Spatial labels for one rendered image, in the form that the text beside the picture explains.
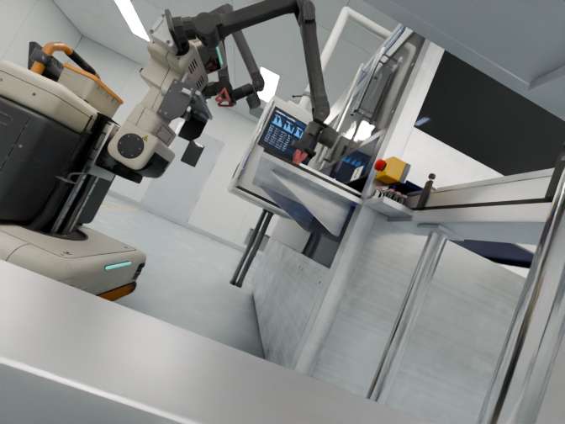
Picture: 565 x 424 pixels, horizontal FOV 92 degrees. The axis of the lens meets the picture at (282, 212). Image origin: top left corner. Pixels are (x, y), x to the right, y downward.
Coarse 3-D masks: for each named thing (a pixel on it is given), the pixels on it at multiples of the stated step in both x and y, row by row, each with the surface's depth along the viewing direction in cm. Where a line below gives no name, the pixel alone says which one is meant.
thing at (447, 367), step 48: (384, 240) 98; (288, 288) 140; (384, 288) 97; (432, 288) 100; (480, 288) 103; (288, 336) 110; (336, 336) 94; (384, 336) 96; (432, 336) 99; (480, 336) 102; (336, 384) 93; (432, 384) 99; (480, 384) 102
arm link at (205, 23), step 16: (272, 0) 102; (288, 0) 102; (304, 0) 102; (208, 16) 98; (224, 16) 101; (240, 16) 101; (256, 16) 102; (272, 16) 105; (208, 32) 98; (224, 32) 103; (208, 48) 108
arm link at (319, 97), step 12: (312, 12) 101; (312, 24) 103; (312, 36) 104; (312, 48) 104; (312, 60) 104; (312, 72) 104; (312, 84) 105; (324, 84) 105; (312, 96) 106; (324, 96) 104; (312, 108) 109; (324, 120) 107
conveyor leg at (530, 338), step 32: (544, 96) 23; (544, 256) 19; (544, 288) 18; (512, 320) 19; (544, 320) 17; (512, 352) 18; (544, 352) 16; (512, 384) 17; (544, 384) 16; (480, 416) 18; (512, 416) 16; (544, 416) 16
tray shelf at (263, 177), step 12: (264, 156) 93; (264, 168) 109; (276, 168) 101; (288, 168) 95; (264, 180) 134; (276, 180) 122; (300, 180) 102; (312, 180) 96; (288, 192) 136; (324, 192) 104; (336, 192) 97; (360, 204) 99
